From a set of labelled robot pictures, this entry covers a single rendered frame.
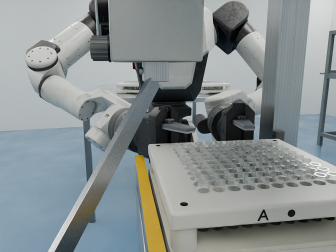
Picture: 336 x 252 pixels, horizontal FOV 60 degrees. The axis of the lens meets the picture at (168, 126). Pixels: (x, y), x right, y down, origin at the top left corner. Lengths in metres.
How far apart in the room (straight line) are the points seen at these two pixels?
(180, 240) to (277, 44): 0.45
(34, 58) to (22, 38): 4.55
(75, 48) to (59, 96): 0.19
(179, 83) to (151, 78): 0.59
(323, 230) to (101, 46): 0.33
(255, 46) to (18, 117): 4.81
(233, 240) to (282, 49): 0.41
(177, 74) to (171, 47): 0.60
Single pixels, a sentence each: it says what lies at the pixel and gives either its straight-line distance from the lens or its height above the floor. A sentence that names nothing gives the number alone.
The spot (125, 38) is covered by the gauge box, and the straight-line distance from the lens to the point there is 0.33.
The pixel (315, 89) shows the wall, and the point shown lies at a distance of 7.15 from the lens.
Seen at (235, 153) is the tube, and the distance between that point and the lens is 0.43.
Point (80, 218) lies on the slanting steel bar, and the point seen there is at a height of 0.96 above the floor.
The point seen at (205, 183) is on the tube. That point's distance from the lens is 0.33.
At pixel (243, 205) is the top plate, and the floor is 0.96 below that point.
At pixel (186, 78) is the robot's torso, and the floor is 1.05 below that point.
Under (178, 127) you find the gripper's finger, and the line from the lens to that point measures 0.50.
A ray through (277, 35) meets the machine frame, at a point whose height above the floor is 1.15.
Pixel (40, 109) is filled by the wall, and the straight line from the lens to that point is 5.38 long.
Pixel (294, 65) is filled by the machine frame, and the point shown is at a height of 1.09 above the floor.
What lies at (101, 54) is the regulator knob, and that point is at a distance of 0.37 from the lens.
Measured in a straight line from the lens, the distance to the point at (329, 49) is 4.35.
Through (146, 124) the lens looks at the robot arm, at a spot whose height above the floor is 0.98.
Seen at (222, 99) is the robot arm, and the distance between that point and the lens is 0.74.
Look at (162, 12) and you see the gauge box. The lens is 0.34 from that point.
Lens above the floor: 1.09
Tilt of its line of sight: 12 degrees down
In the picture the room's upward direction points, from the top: straight up
